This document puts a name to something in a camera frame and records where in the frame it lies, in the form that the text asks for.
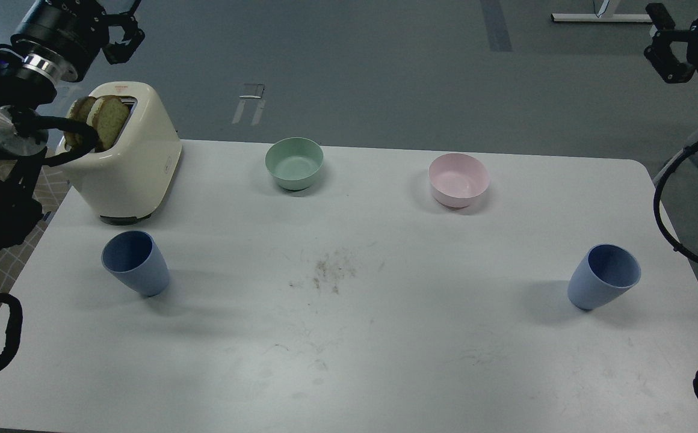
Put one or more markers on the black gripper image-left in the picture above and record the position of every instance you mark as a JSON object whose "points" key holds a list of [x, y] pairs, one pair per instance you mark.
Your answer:
{"points": [[74, 32]]}

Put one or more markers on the blue cup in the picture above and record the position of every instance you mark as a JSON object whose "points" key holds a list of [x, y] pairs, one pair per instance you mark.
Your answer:
{"points": [[605, 272], [134, 258]]}

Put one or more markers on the right toast slice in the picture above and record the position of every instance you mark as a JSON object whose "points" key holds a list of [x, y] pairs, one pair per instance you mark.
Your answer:
{"points": [[108, 115]]}

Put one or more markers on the toast slice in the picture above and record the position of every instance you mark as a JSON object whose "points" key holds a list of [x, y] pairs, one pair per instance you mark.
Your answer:
{"points": [[108, 115], [79, 111]]}

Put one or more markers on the left toast slice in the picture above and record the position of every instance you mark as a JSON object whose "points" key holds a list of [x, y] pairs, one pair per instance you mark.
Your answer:
{"points": [[79, 111]]}

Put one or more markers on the white desk leg base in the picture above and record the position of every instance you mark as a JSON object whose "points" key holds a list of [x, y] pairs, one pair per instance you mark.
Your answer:
{"points": [[605, 12]]}

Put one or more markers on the cream white toaster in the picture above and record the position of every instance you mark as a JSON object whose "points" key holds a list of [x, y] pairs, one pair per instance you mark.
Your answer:
{"points": [[127, 183]]}

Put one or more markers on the green bowl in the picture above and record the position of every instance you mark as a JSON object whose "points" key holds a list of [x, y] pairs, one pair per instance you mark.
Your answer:
{"points": [[294, 163]]}

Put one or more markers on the pink bowl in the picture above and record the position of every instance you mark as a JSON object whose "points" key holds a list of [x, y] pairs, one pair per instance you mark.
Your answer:
{"points": [[457, 180]]}

